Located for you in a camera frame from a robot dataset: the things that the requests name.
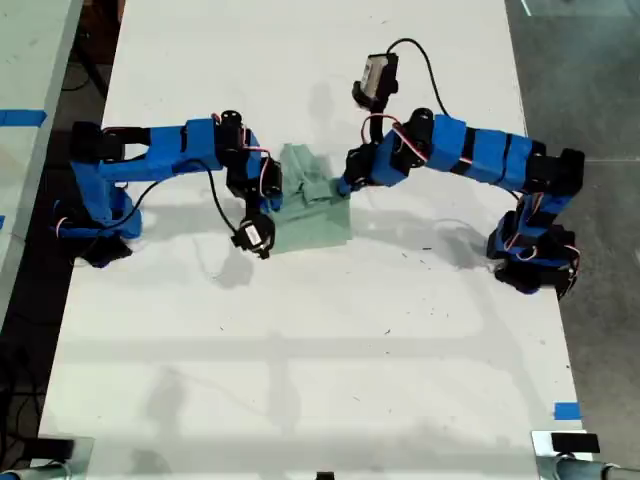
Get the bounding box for pale side table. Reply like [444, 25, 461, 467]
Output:
[0, 0, 85, 326]

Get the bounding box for metal corner bracket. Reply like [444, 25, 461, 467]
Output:
[22, 435, 96, 480]
[530, 429, 602, 480]

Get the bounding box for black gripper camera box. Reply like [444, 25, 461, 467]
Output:
[229, 212, 277, 261]
[351, 52, 401, 110]

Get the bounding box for small black box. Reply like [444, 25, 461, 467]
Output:
[550, 432, 601, 454]
[35, 436, 76, 459]

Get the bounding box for long blue tape strip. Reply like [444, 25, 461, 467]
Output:
[0, 109, 49, 128]

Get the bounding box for grey pipe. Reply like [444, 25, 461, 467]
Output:
[553, 457, 640, 480]
[0, 462, 69, 480]

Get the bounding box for black floor cable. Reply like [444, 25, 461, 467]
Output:
[62, 47, 110, 96]

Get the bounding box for pale green T-shirt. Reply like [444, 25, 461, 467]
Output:
[269, 142, 353, 257]

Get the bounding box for short blue tape strip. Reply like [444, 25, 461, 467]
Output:
[553, 401, 583, 422]

